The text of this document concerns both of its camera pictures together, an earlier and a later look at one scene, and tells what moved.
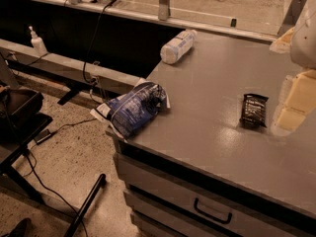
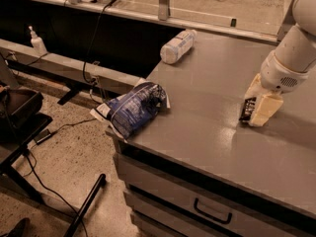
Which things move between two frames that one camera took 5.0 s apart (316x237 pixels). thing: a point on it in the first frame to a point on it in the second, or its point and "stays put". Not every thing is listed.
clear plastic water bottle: [179, 46] stays put
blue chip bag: [133, 113] stays put
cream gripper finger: [297, 100] to [266, 110]
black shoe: [22, 229] stays put
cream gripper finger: [282, 44] to [256, 88]
